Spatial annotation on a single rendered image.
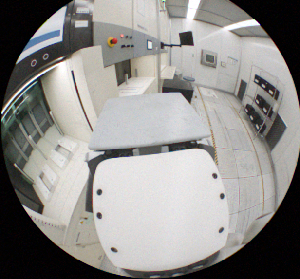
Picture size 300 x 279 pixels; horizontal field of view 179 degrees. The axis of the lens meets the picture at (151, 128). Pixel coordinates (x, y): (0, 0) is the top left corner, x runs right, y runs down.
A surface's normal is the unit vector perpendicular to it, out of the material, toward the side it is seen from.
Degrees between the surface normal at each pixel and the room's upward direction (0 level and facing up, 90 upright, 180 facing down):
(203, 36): 90
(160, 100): 1
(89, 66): 90
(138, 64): 90
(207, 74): 90
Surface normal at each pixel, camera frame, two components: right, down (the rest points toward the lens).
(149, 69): -0.25, 0.65
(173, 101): -0.03, -0.75
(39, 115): 0.97, 0.15
